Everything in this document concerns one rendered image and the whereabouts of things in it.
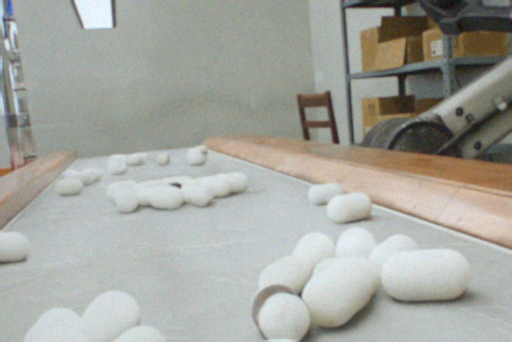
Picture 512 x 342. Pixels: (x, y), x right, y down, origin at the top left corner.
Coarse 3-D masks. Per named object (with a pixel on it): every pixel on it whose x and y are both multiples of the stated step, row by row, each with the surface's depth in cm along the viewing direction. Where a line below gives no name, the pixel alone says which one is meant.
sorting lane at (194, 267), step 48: (48, 192) 77; (96, 192) 73; (288, 192) 60; (48, 240) 45; (96, 240) 43; (144, 240) 42; (192, 240) 41; (240, 240) 40; (288, 240) 39; (336, 240) 38; (384, 240) 37; (432, 240) 36; (480, 240) 34; (0, 288) 32; (48, 288) 31; (96, 288) 31; (144, 288) 30; (192, 288) 30; (240, 288) 29; (384, 288) 27; (480, 288) 26; (0, 336) 25; (192, 336) 23; (240, 336) 23; (336, 336) 22; (384, 336) 22; (432, 336) 21; (480, 336) 21
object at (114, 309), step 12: (96, 300) 22; (108, 300) 22; (120, 300) 22; (132, 300) 23; (84, 312) 21; (96, 312) 21; (108, 312) 21; (120, 312) 21; (132, 312) 22; (84, 324) 20; (96, 324) 20; (108, 324) 20; (120, 324) 21; (132, 324) 21; (96, 336) 20; (108, 336) 20
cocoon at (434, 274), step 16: (400, 256) 25; (416, 256) 25; (432, 256) 25; (448, 256) 24; (384, 272) 25; (400, 272) 24; (416, 272) 24; (432, 272) 24; (448, 272) 24; (464, 272) 24; (400, 288) 24; (416, 288) 24; (432, 288) 24; (448, 288) 24; (464, 288) 25
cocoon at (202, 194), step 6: (198, 186) 55; (204, 186) 55; (210, 186) 56; (192, 192) 54; (198, 192) 54; (204, 192) 54; (210, 192) 55; (192, 198) 54; (198, 198) 54; (204, 198) 54; (210, 198) 55; (198, 204) 54; (204, 204) 55
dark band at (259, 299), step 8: (264, 288) 23; (272, 288) 22; (280, 288) 22; (288, 288) 22; (256, 296) 22; (264, 296) 22; (256, 304) 22; (256, 312) 22; (256, 320) 22; (264, 336) 22
